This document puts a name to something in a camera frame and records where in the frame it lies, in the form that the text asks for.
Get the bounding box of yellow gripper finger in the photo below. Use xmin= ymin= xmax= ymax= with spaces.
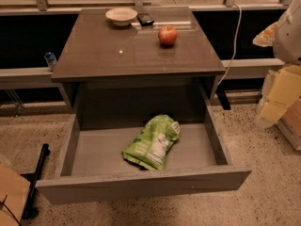
xmin=252 ymin=22 xmax=301 ymax=124

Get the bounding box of green rice chip bag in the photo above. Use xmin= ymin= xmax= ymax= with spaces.
xmin=121 ymin=114 xmax=181 ymax=170

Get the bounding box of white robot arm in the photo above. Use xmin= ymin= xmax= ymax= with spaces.
xmin=253 ymin=0 xmax=301 ymax=128

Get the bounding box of grey cabinet counter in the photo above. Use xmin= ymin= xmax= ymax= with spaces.
xmin=52 ymin=7 xmax=224 ymax=117

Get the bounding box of open grey top drawer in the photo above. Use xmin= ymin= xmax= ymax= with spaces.
xmin=37 ymin=84 xmax=251 ymax=204

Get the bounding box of brown cardboard box right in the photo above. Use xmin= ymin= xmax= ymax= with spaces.
xmin=277 ymin=99 xmax=301 ymax=151

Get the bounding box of red apple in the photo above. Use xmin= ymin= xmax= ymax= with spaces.
xmin=158 ymin=25 xmax=178 ymax=46

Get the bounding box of small black device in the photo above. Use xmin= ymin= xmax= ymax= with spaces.
xmin=137 ymin=13 xmax=154 ymax=26

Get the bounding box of white ceramic bowl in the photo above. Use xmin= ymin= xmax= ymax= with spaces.
xmin=105 ymin=8 xmax=137 ymax=26

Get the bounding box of small water bottle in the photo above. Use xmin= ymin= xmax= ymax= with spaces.
xmin=44 ymin=52 xmax=57 ymax=72

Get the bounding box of black metal stand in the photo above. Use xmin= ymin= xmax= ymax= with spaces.
xmin=22 ymin=143 xmax=50 ymax=219

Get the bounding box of brown cardboard sheet left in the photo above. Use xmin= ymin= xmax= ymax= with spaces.
xmin=0 ymin=163 xmax=30 ymax=226

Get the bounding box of white cable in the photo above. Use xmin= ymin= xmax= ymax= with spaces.
xmin=215 ymin=3 xmax=244 ymax=87

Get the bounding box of black cable lower left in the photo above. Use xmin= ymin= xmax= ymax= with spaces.
xmin=0 ymin=194 xmax=22 ymax=226

